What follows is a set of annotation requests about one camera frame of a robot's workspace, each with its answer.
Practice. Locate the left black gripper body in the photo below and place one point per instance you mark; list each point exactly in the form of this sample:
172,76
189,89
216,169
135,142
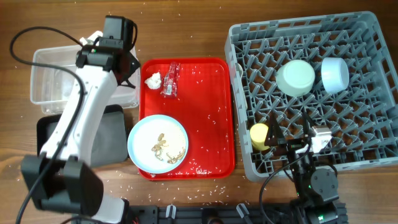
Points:
135,65

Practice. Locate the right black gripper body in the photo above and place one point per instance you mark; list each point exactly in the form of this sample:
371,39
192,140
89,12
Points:
292,146

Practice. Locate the yellow plastic cup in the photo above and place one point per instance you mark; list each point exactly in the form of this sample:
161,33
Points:
258,134

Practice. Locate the white tissue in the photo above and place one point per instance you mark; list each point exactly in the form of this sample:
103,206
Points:
154,82

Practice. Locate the mint green bowl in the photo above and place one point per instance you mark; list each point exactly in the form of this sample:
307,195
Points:
295,78

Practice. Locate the red snack wrapper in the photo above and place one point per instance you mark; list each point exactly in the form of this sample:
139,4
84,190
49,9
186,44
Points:
170,82

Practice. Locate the small light blue saucer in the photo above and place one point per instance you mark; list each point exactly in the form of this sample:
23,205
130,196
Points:
335,75

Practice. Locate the large light blue plate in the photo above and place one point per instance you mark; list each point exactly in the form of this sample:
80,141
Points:
144,135

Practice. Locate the peanut shells and rice pile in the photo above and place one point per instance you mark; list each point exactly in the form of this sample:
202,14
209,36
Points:
169,148

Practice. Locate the white plastic spoon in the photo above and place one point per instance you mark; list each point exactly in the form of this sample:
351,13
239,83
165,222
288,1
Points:
239,70

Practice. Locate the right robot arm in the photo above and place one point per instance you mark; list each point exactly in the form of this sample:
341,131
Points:
317,188

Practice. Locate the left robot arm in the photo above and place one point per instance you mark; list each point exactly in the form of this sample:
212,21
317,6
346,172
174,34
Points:
60,179

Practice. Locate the grey dishwasher rack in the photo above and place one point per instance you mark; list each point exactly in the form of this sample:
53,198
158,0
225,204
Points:
362,118

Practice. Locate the red plastic serving tray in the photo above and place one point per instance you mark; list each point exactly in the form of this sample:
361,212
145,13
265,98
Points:
203,107

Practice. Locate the clear plastic bin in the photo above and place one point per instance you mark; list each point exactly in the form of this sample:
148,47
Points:
50,88

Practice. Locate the black plastic tray bin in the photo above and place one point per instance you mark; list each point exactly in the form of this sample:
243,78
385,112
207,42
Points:
110,143

